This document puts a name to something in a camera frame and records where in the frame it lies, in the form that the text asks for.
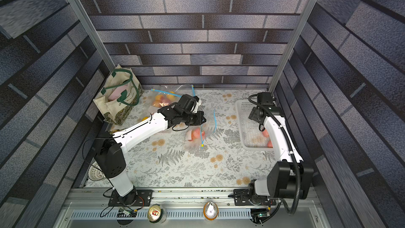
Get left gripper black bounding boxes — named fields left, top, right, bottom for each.
left=182, top=111, right=209, bottom=126

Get yellow peach green leaf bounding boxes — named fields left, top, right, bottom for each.
left=166, top=92, right=176, bottom=101

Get pink peach with leaf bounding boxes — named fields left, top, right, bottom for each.
left=160, top=98, right=172, bottom=107

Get clear zip-top bag blue zipper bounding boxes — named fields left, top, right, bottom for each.
left=147, top=84, right=195, bottom=108

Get wrinkled yellow red peach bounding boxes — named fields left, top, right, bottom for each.
left=186, top=130, right=195, bottom=141

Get large pink peach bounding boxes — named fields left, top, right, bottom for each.
left=193, top=128, right=205, bottom=140

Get white plastic mesh basket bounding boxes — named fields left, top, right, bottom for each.
left=235, top=99, right=273, bottom=151

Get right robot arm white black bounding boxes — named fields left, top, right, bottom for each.
left=248, top=92, right=314, bottom=216

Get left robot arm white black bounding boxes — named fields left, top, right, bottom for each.
left=94, top=94, right=206, bottom=197

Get white round strainer bowl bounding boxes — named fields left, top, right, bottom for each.
left=88, top=162, right=105, bottom=182

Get canvas tote bag green handles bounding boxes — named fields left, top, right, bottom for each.
left=93, top=65, right=143, bottom=125

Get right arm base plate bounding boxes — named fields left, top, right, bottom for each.
left=228, top=189, right=277, bottom=206

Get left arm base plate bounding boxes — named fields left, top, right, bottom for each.
left=108, top=189, right=154, bottom=207

